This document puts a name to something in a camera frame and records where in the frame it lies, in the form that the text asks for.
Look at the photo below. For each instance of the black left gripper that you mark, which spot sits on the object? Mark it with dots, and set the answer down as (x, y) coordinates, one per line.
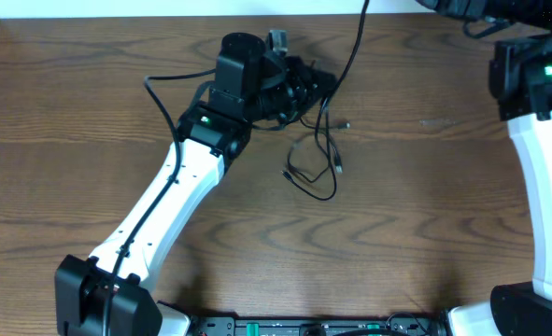
(302, 76)

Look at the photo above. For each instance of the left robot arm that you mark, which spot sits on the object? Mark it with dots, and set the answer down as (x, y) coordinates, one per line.
(254, 79)

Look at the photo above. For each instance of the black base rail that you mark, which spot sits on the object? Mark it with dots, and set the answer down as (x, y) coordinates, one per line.
(212, 323)

